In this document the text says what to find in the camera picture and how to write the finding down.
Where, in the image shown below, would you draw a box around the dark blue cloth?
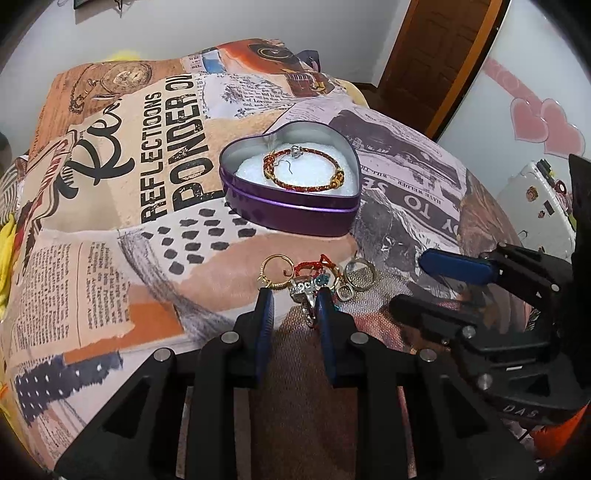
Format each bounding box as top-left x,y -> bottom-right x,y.
294,46 -> 322,73

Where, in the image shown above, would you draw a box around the printed blanket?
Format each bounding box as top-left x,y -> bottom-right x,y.
0,39 -> 527,472

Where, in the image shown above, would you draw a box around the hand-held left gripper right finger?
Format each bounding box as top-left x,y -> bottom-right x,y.
317,288 -> 539,480

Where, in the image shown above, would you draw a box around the purple heart-shaped tin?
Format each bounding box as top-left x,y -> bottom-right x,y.
219,121 -> 362,238

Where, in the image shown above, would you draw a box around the white case with stickers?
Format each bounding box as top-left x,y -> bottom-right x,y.
496,159 -> 579,262

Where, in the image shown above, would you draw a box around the yellow bed sheet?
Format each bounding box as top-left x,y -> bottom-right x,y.
344,79 -> 371,108

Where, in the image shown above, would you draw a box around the gold spiral ring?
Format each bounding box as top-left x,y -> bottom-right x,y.
257,254 -> 295,291

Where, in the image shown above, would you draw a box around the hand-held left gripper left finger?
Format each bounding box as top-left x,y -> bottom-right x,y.
55,288 -> 275,480

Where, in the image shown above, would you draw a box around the orange cloth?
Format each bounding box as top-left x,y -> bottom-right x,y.
531,401 -> 591,462

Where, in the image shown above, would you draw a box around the red string bracelet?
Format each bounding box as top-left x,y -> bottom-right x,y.
293,253 -> 343,278

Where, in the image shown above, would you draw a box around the wooden door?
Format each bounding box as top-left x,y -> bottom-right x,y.
376,0 -> 511,142

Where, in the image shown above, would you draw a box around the dark wall-mounted screen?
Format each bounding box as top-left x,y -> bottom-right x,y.
73,0 -> 126,11

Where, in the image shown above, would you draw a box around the yellow cloth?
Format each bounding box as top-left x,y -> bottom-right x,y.
0,216 -> 26,308

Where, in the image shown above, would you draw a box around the red and gold bracelet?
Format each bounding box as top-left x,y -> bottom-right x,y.
262,148 -> 345,191

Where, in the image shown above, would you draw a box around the pink heart wall stickers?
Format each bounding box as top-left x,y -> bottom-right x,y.
484,58 -> 587,158

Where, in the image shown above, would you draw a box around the silver key ring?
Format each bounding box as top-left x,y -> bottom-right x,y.
344,258 -> 378,292

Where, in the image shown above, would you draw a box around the silver rhinestone ring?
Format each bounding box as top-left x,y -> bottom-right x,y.
289,276 -> 325,329

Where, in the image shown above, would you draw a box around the striped cloth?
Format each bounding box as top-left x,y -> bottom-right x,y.
0,156 -> 29,219

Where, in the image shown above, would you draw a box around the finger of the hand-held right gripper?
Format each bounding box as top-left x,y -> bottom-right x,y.
390,295 -> 550,393
418,244 -> 574,319

